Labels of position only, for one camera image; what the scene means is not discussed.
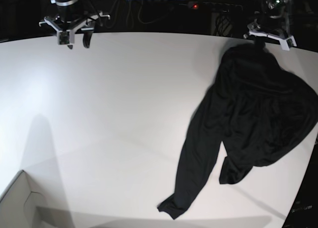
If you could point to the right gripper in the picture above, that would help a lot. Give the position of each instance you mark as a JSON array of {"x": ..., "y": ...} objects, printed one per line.
[{"x": 66, "y": 30}]

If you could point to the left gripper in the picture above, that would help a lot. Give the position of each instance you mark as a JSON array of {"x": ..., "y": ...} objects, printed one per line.
[{"x": 274, "y": 27}]

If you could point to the black long-sleeve t-shirt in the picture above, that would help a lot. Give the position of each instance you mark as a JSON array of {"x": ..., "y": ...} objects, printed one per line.
[{"x": 256, "y": 109}]

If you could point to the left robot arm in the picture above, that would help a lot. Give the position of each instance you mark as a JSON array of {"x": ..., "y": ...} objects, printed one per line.
[{"x": 273, "y": 7}]

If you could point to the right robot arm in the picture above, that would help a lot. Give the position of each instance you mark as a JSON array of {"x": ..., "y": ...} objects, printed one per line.
[{"x": 74, "y": 16}]

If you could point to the black power strip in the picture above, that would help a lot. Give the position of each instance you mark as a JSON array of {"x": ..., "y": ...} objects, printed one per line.
[{"x": 214, "y": 7}]

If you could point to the white cardboard box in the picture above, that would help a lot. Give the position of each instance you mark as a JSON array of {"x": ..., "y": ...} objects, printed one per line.
[{"x": 17, "y": 206}]

